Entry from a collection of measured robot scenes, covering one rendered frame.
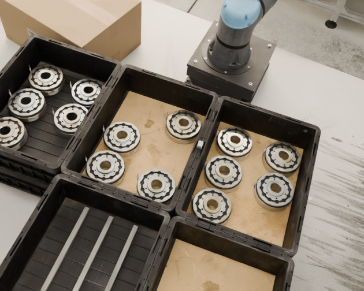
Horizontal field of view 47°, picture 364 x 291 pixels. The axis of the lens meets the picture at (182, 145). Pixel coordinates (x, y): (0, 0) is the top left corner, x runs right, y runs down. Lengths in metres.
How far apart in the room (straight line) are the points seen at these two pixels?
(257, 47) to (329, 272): 0.79
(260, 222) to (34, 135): 0.67
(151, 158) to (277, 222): 0.38
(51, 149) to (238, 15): 0.68
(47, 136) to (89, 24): 0.41
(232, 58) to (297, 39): 1.53
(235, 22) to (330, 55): 1.64
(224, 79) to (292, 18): 1.71
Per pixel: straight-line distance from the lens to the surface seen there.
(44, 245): 1.10
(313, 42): 2.97
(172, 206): 1.01
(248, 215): 1.14
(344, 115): 1.62
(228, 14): 1.35
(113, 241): 1.08
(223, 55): 1.44
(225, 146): 1.20
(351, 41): 3.09
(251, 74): 1.48
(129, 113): 1.28
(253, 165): 1.22
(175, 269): 1.06
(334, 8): 3.06
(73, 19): 1.47
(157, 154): 1.19
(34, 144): 1.24
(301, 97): 1.61
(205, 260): 1.08
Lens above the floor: 1.84
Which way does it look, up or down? 56 degrees down
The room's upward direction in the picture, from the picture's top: 10 degrees clockwise
